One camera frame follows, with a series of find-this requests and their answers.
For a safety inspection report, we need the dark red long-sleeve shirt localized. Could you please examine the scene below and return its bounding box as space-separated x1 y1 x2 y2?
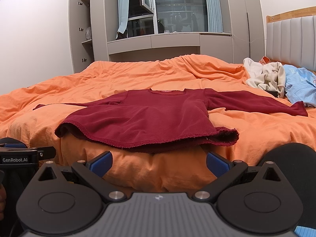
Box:
33 88 309 154

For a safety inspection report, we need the person's left hand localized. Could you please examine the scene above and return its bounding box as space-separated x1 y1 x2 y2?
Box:
0 184 7 220

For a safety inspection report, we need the small black box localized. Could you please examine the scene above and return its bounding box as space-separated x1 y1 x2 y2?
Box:
266 90 278 98

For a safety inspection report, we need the beige cream garment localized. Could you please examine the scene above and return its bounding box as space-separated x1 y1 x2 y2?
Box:
243 58 285 98

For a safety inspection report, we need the open grey wardrobe door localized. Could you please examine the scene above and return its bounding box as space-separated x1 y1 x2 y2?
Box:
69 0 94 73

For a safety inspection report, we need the light blue garment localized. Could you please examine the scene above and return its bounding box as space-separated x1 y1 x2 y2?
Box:
283 64 316 108

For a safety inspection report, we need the grey built-in wardrobe unit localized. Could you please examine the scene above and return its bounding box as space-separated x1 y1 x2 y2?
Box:
77 0 265 65

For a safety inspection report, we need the grey padded headboard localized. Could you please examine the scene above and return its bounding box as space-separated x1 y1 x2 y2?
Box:
266 7 315 71

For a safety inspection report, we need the light blue right curtain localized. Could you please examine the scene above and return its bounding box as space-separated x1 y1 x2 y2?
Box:
206 0 223 33

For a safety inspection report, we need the light blue curtain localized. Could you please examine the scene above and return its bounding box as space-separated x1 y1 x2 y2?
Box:
117 0 129 34
206 0 223 33

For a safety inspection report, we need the window with glass panes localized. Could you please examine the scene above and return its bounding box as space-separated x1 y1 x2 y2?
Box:
124 0 208 38

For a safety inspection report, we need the light blue left curtain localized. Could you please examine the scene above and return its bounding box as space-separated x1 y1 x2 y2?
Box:
117 0 129 34

